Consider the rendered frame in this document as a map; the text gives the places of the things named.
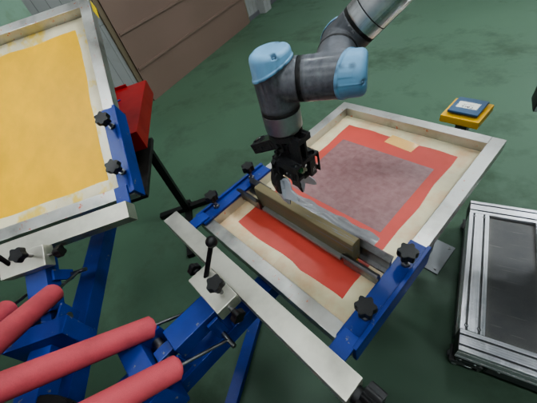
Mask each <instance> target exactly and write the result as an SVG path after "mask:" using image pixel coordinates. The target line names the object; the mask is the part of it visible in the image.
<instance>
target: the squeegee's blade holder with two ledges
mask: <svg viewBox="0 0 537 403"><path fill-rule="evenodd" d="M262 209H263V211H265V212H266V213H268V214H269V215H271V216H272V217H274V218H275V219H277V220H278V221H280V222H282V223H283V224H285V225H286V226H287V227H289V228H290V229H293V230H294V231H296V232H297V233H298V234H300V235H301V236H303V237H305V238H307V239H308V240H309V241H311V242H312V243H314V244H315V245H318V246H319V247H320V248H321V249H323V250H325V251H326V252H328V253H330V254H331V255H332V256H334V257H336V258H337V259H339V260H341V259H342V257H341V256H340V255H341V253H339V252H337V251H336V250H334V249H333V248H332V247H330V246H328V245H326V244H325V243H323V242H322V241H320V240H319V239H317V238H315V237H313V236H312V235H311V234H309V233H307V232H306V231H304V230H302V229H301V228H300V227H298V226H296V225H294V224H293V223H291V222H290V221H288V220H287V219H285V218H284V217H282V216H280V215H279V214H278V213H275V212H274V211H272V210H271V209H269V208H268V207H266V206H264V207H263V208H262Z"/></svg>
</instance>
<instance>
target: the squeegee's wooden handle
mask: <svg viewBox="0 0 537 403"><path fill-rule="evenodd" d="M254 190H255V193H256V195H257V198H258V200H260V202H261V205H262V206H266V207H268V208H269V209H271V210H272V211H274V212H275V213H278V214H279V215H280V216H282V217H284V218H285V219H287V220H288V221H290V222H291V223H293V224H294V225H296V226H298V227H300V228H301V229H302V230H304V231H306V232H307V233H309V234H311V235H312V236H313V237H315V238H317V239H319V240H320V241H322V242H323V243H325V244H326V245H328V246H330V247H332V248H333V249H334V250H336V251H337V252H339V253H346V254H347V255H348V256H350V257H352V258H354V259H355V260H356V259H357V258H358V257H359V256H360V239H359V238H358V237H355V236H353V235H352V234H350V233H348V232H346V231H345V230H343V229H341V228H340V227H338V226H336V225H333V224H332V223H331V222H329V221H327V220H325V219H323V218H322V217H320V216H318V215H316V214H314V213H313V212H311V211H309V210H307V209H305V208H304V207H302V206H301V205H298V204H296V203H295V202H294V201H291V204H290V205H289V204H288V203H287V202H285V201H284V200H283V199H282V198H281V197H280V195H279V194H278V193H277V192H276V191H274V190H271V189H270V188H268V187H267V186H264V185H263V184H261V183H259V184H258V185H257V186H255V188H254Z"/></svg>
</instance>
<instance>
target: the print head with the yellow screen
mask: <svg viewBox="0 0 537 403"><path fill-rule="evenodd" d="M140 196H145V190H144V186H143V183H142V180H141V174H140V170H139V167H138V164H137V158H136V154H135V150H134V147H133V141H132V138H131V134H130V131H129V125H128V122H127V118H126V115H125V114H124V113H123V112H121V111H120V109H119V105H118V102H117V96H116V93H115V89H114V86H113V79H112V76H111V73H110V69H109V63H108V60H107V57H106V53H105V47H104V43H103V40H102V36H101V31H100V27H99V24H98V20H97V15H96V14H95V13H94V12H93V8H92V6H91V1H90V0H75V1H72V2H69V3H66V4H64V5H61V6H57V7H54V8H53V9H50V10H46V11H43V12H41V13H38V14H35V15H32V16H29V17H27V18H23V19H21V20H18V21H16V22H12V23H9V24H6V25H4V26H0V278H1V281H10V280H15V279H18V278H20V277H24V276H25V278H26V289H27V295H28V300H29V299H30V298H32V296H34V295H35V294H36V293H38V292H39V291H40V290H42V289H43V288H44V287H46V286H47V285H51V284H52V285H58V286H60V285H61V284H62V282H61V280H67V279H68V278H69V277H71V276H72V275H73V274H74V273H76V272H77V271H79V273H82V272H85V271H87V270H88V269H87V267H84V268H81V269H78V270H75V271H73V270H72V269H59V266H58V258H60V257H63V256H64V255H65V253H66V251H67V250H66V248H64V245H68V244H70V243H73V242H76V241H80V240H81V239H84V238H87V237H91V236H93V235H95V234H98V233H102V232H105V231H107V230H109V229H113V228H116V227H118V226H121V225H124V224H127V223H130V222H132V221H136V220H138V219H137V212H136V209H135V205H134V204H133V203H131V200H133V199H135V198H139V197H140Z"/></svg>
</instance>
